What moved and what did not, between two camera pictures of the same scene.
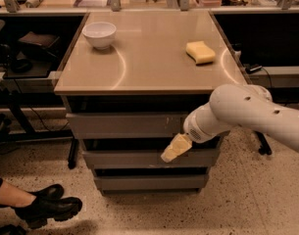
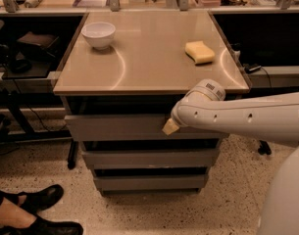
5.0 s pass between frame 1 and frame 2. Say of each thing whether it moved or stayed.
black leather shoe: moved
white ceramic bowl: stayed
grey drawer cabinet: stayed
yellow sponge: stayed
